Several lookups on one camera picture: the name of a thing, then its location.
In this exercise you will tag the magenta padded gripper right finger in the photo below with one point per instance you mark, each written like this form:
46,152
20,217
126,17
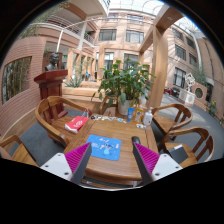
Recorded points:
153,166

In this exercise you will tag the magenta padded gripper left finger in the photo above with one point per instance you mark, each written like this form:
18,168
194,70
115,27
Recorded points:
70,166

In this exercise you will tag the black computer mouse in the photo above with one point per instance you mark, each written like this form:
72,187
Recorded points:
135,139

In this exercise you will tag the blue cartoon mouse pad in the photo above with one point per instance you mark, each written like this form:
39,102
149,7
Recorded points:
105,147

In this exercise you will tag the wooden table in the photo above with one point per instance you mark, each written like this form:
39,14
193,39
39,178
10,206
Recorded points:
112,163

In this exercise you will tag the wooden armchair front right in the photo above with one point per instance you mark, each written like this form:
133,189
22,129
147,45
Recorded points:
196,141

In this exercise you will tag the wooden armchair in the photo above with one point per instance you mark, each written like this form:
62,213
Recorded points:
51,115
180,116
196,141

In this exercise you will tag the red and white bag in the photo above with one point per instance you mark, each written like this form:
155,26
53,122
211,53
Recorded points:
75,124

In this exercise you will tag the wooden armchair back right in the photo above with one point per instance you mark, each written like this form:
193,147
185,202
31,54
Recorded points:
180,116

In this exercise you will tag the white pump sanitizer bottle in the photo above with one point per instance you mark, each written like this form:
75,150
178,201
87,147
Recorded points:
148,116

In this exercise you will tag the wooden chair front left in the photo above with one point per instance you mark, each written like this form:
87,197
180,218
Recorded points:
21,154

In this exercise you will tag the yellow label bottle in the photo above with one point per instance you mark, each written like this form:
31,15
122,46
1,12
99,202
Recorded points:
138,114

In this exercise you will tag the wooden armchair back left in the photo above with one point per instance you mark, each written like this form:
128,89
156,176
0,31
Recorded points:
51,115

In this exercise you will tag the blue tube bottle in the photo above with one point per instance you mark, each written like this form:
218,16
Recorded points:
130,113

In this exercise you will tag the white plant pot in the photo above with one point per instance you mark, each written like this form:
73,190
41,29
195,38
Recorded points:
123,107

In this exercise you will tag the wooden chair behind table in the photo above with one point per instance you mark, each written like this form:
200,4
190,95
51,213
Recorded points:
108,106

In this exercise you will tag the white abstract sculpture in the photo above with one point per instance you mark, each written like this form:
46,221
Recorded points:
186,96

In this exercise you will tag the green potted plant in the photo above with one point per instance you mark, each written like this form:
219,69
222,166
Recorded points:
125,84

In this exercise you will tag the dark bronze bust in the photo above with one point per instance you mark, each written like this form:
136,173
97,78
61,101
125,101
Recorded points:
54,57

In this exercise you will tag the red wooden pedestal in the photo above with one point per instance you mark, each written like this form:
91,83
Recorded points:
50,83

